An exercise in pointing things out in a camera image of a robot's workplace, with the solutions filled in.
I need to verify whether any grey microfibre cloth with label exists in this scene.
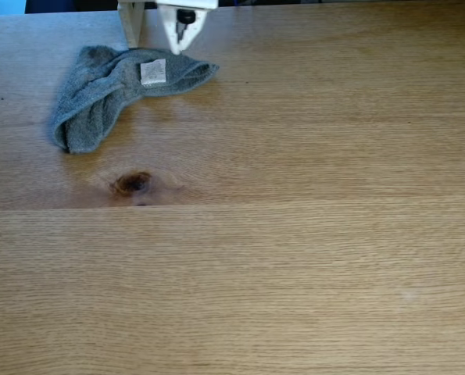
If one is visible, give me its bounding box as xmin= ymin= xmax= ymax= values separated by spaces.
xmin=50 ymin=45 xmax=220 ymax=155

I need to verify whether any dark background furniture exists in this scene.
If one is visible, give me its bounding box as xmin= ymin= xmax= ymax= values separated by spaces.
xmin=23 ymin=0 xmax=120 ymax=15

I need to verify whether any light blue background object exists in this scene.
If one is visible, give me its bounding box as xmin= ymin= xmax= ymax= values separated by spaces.
xmin=0 ymin=0 xmax=27 ymax=16

